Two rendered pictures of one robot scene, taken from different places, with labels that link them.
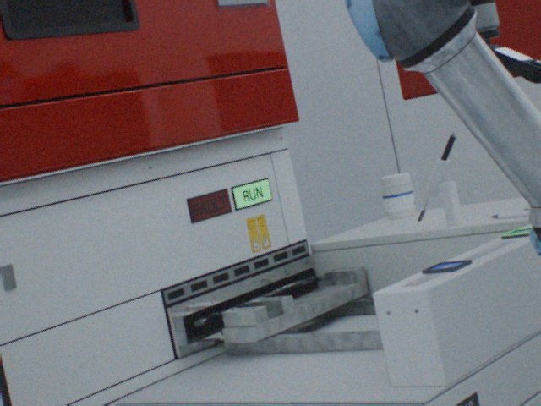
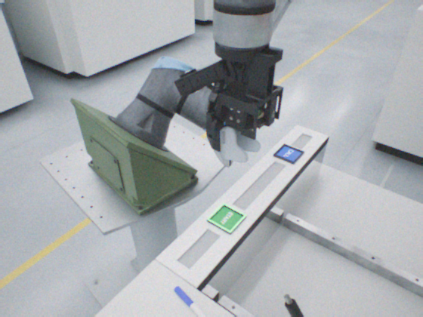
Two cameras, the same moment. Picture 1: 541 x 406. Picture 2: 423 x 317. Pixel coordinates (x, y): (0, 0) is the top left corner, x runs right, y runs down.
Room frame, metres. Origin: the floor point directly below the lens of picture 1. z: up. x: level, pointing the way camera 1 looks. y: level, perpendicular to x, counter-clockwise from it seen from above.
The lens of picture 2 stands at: (2.33, -0.45, 1.46)
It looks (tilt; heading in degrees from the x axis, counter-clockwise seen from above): 39 degrees down; 178
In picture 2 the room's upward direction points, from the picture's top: straight up
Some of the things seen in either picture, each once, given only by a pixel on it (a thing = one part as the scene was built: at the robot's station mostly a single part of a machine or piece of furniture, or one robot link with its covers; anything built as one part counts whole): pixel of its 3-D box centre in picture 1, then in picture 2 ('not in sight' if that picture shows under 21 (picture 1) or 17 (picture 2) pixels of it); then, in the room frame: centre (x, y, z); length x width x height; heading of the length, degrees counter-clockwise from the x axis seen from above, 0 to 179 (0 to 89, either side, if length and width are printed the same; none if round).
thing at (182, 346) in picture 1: (248, 302); not in sight; (2.19, 0.09, 0.89); 0.44 x 0.02 x 0.10; 140
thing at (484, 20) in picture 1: (474, 21); (244, 26); (1.89, -0.39, 1.33); 0.08 x 0.08 x 0.05
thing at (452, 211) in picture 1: (441, 192); not in sight; (2.18, -0.33, 1.03); 0.06 x 0.04 x 0.13; 50
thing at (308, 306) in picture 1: (299, 309); not in sight; (2.15, -0.01, 0.87); 0.36 x 0.08 x 0.03; 140
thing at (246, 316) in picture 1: (244, 316); not in sight; (2.03, 0.09, 0.89); 0.08 x 0.03 x 0.03; 50
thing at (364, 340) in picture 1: (334, 341); (391, 272); (1.93, -0.06, 0.84); 0.50 x 0.02 x 0.03; 50
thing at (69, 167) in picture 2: not in sight; (142, 177); (1.51, -0.64, 0.75); 0.45 x 0.44 x 0.13; 42
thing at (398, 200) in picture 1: (397, 195); not in sight; (2.53, -0.28, 1.01); 0.07 x 0.07 x 0.10
